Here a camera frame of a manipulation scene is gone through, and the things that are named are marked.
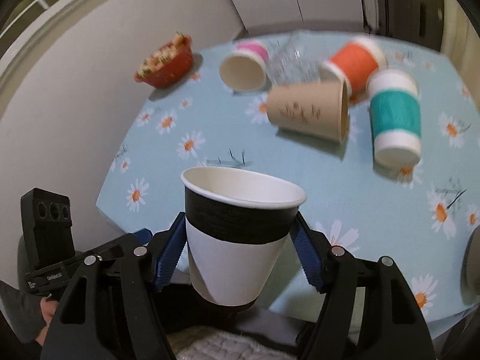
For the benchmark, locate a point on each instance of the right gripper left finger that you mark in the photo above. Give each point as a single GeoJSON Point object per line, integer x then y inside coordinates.
{"type": "Point", "coordinates": [108, 308]}

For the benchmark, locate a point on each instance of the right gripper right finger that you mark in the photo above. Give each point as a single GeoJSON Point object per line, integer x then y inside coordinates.
{"type": "Point", "coordinates": [369, 311]}

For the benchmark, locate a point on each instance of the black and white paper cup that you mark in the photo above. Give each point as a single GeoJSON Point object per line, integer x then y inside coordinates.
{"type": "Point", "coordinates": [237, 222]}

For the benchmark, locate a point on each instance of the brown kraft paper cup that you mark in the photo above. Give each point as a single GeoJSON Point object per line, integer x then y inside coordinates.
{"type": "Point", "coordinates": [317, 109]}

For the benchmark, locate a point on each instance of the teal banded paper cup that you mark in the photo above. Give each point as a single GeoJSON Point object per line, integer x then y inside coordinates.
{"type": "Point", "coordinates": [396, 120]}

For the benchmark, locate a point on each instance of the pink banded paper cup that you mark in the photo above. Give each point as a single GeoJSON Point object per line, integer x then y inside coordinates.
{"type": "Point", "coordinates": [244, 68]}

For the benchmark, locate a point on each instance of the orange banded paper cup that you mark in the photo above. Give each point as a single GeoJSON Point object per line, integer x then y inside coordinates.
{"type": "Point", "coordinates": [354, 63]}

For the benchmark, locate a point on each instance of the left hand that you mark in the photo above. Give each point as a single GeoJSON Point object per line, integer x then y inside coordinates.
{"type": "Point", "coordinates": [48, 307]}

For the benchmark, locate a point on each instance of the beige ceramic mug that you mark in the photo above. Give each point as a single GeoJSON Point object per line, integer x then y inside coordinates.
{"type": "Point", "coordinates": [470, 271]}

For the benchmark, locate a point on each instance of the blue daisy tablecloth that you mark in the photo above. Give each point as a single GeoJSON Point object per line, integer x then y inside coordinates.
{"type": "Point", "coordinates": [423, 218]}

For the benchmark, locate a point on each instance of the red bowl of fruit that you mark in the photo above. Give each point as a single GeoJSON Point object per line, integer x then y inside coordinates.
{"type": "Point", "coordinates": [168, 64]}

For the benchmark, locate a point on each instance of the clear glass tumbler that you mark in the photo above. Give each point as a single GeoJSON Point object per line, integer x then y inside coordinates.
{"type": "Point", "coordinates": [295, 61]}

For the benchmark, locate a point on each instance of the cream curtain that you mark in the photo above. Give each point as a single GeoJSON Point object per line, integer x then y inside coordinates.
{"type": "Point", "coordinates": [460, 42]}

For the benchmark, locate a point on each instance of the dark grey suitcase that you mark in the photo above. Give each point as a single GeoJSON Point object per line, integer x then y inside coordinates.
{"type": "Point", "coordinates": [417, 21]}

